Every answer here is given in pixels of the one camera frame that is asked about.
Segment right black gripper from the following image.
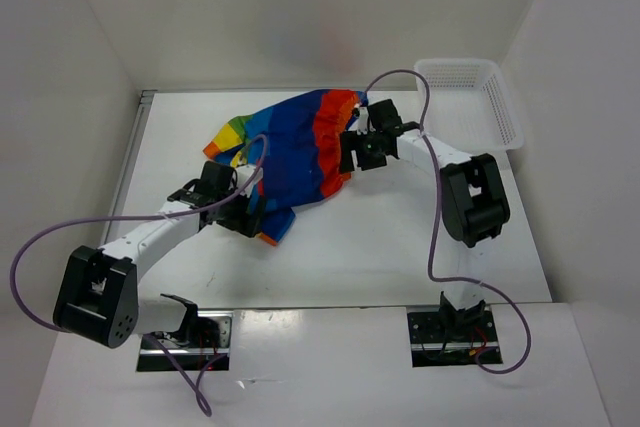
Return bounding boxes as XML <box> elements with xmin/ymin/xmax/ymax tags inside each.
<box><xmin>339</xmin><ymin>128</ymin><xmax>388</xmax><ymax>173</ymax></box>

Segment rainbow striped shorts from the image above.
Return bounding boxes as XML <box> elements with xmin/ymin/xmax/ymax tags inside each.
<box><xmin>203</xmin><ymin>89</ymin><xmax>368</xmax><ymax>246</ymax></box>

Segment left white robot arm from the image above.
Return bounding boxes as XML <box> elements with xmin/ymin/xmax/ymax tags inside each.
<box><xmin>53</xmin><ymin>161</ymin><xmax>267</xmax><ymax>348</ymax></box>

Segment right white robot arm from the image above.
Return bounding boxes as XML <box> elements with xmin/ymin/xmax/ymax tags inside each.
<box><xmin>339</xmin><ymin>100</ymin><xmax>511</xmax><ymax>340</ymax></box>

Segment white plastic basket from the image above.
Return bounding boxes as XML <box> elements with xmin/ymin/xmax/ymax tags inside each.
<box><xmin>414</xmin><ymin>58</ymin><xmax>524</xmax><ymax>170</ymax></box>

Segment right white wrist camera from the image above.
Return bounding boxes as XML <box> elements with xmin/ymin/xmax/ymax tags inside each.
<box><xmin>350</xmin><ymin>104</ymin><xmax>370</xmax><ymax>135</ymax></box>

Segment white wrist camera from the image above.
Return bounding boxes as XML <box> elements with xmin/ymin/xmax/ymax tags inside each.
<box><xmin>350</xmin><ymin>104</ymin><xmax>370</xmax><ymax>135</ymax></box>
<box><xmin>231</xmin><ymin>152</ymin><xmax>264</xmax><ymax>198</ymax></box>

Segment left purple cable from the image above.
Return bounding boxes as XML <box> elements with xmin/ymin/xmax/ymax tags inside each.
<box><xmin>9</xmin><ymin>134</ymin><xmax>270</xmax><ymax>418</ymax></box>

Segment purple cable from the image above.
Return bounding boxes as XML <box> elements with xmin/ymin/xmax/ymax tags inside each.
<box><xmin>9</xmin><ymin>134</ymin><xmax>270</xmax><ymax>418</ymax></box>
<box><xmin>360</xmin><ymin>68</ymin><xmax>533</xmax><ymax>375</ymax></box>

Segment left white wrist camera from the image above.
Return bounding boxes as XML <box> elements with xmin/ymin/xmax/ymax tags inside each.
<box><xmin>231</xmin><ymin>152</ymin><xmax>264</xmax><ymax>198</ymax></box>

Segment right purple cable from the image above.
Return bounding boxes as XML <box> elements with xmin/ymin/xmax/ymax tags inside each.
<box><xmin>360</xmin><ymin>68</ymin><xmax>533</xmax><ymax>375</ymax></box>

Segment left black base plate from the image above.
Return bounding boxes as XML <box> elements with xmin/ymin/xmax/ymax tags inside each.
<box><xmin>136</xmin><ymin>312</ymin><xmax>233</xmax><ymax>373</ymax></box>

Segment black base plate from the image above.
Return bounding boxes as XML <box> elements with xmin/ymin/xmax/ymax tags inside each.
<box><xmin>136</xmin><ymin>312</ymin><xmax>233</xmax><ymax>373</ymax></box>
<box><xmin>406</xmin><ymin>306</ymin><xmax>503</xmax><ymax>368</ymax></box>

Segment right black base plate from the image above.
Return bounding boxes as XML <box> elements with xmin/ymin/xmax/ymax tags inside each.
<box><xmin>406</xmin><ymin>306</ymin><xmax>503</xmax><ymax>368</ymax></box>

